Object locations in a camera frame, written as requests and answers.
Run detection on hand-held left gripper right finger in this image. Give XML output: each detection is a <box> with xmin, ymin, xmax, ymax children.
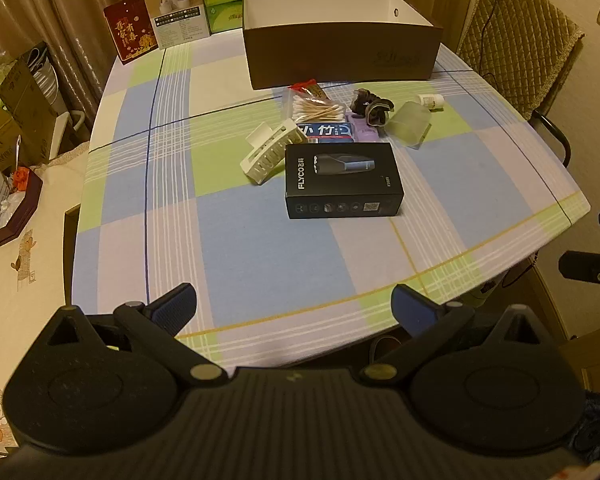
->
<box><xmin>357</xmin><ymin>283</ymin><xmax>546</xmax><ymax>388</ymax></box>

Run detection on white pill bottle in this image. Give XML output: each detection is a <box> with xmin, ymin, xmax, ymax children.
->
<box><xmin>417</xmin><ymin>92</ymin><xmax>446</xmax><ymax>112</ymax></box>

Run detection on purple packet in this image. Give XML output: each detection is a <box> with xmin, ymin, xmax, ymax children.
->
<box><xmin>345</xmin><ymin>112</ymin><xmax>381</xmax><ymax>143</ymax></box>

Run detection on white product box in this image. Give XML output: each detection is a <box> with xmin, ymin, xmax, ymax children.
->
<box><xmin>141</xmin><ymin>0</ymin><xmax>212</xmax><ymax>50</ymax></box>

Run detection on plaid cloth covered desktop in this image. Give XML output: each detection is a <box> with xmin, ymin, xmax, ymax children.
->
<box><xmin>70</xmin><ymin>40</ymin><xmax>592</xmax><ymax>376</ymax></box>

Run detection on red snack packet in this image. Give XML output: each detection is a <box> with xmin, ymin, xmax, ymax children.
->
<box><xmin>287</xmin><ymin>79</ymin><xmax>331</xmax><ymax>103</ymax></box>

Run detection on black shaver box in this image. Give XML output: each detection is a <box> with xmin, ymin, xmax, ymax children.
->
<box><xmin>284</xmin><ymin>142</ymin><xmax>405</xmax><ymax>220</ymax></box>

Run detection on dark red tray box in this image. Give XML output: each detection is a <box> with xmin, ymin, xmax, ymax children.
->
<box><xmin>0</xmin><ymin>162</ymin><xmax>44</xmax><ymax>247</ymax></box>

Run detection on brown velvet scrunchie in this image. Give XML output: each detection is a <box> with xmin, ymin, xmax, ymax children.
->
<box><xmin>349</xmin><ymin>88</ymin><xmax>396</xmax><ymax>128</ymax></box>

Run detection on white hair claw clip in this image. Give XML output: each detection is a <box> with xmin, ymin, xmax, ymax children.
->
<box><xmin>239</xmin><ymin>119</ymin><xmax>306</xmax><ymax>187</ymax></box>

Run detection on white plastic stool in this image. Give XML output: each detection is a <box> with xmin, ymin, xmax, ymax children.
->
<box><xmin>50</xmin><ymin>112</ymin><xmax>91</xmax><ymax>161</ymax></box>

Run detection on stack of white plates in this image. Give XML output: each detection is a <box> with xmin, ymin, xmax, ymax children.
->
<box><xmin>30</xmin><ymin>45</ymin><xmax>63</xmax><ymax>111</ymax></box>

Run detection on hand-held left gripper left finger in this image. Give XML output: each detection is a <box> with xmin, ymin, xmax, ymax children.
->
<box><xmin>45</xmin><ymin>282</ymin><xmax>231</xmax><ymax>388</ymax></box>

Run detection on printed cardboard box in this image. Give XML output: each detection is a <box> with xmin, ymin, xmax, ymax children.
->
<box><xmin>0</xmin><ymin>42</ymin><xmax>61</xmax><ymax>166</ymax></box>

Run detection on dark red gift box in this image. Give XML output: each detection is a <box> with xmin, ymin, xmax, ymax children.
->
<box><xmin>103</xmin><ymin>0</ymin><xmax>159</xmax><ymax>67</ymax></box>

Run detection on frosted plastic cup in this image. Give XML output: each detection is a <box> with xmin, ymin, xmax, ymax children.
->
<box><xmin>384</xmin><ymin>101</ymin><xmax>433</xmax><ymax>150</ymax></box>

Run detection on large brown cardboard box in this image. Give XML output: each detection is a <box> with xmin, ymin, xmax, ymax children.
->
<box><xmin>242</xmin><ymin>0</ymin><xmax>443</xmax><ymax>91</ymax></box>

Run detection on blue tissue packet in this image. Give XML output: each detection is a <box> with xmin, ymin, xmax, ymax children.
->
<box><xmin>294</xmin><ymin>120</ymin><xmax>356</xmax><ymax>145</ymax></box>

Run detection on bag of cotton swabs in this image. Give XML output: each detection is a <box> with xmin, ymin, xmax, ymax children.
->
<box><xmin>285</xmin><ymin>91</ymin><xmax>348</xmax><ymax>123</ymax></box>

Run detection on chair with quilted cover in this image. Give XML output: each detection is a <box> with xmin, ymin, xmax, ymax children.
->
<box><xmin>455</xmin><ymin>0</ymin><xmax>586</xmax><ymax>166</ymax></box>

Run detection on cream printed blanket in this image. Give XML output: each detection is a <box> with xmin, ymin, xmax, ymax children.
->
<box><xmin>0</xmin><ymin>145</ymin><xmax>88</xmax><ymax>461</ymax></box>

